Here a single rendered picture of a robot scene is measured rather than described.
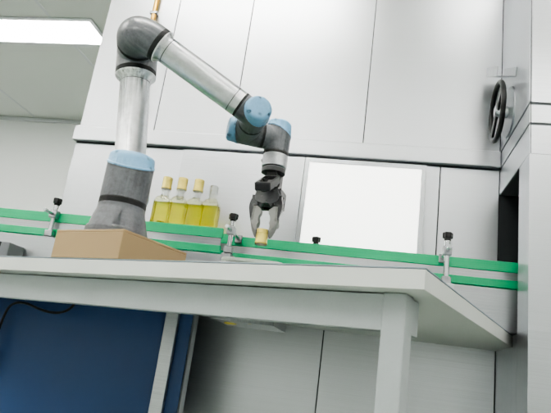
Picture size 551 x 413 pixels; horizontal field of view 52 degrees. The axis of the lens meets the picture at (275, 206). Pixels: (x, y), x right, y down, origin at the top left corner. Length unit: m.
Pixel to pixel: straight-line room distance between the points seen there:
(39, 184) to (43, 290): 4.65
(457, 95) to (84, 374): 1.59
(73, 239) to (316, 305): 0.63
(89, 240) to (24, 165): 4.97
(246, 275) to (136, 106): 0.75
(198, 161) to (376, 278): 1.33
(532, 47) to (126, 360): 1.53
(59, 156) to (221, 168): 4.13
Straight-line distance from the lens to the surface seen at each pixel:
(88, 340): 1.84
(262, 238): 1.57
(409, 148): 2.07
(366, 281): 0.92
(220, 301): 1.11
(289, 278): 0.98
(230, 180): 2.07
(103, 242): 1.29
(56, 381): 1.88
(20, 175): 6.25
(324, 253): 1.78
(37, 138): 6.33
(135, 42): 1.60
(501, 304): 1.77
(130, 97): 1.64
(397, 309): 0.94
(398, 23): 2.35
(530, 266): 1.64
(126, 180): 1.40
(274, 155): 1.64
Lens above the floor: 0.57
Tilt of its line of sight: 16 degrees up
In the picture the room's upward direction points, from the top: 8 degrees clockwise
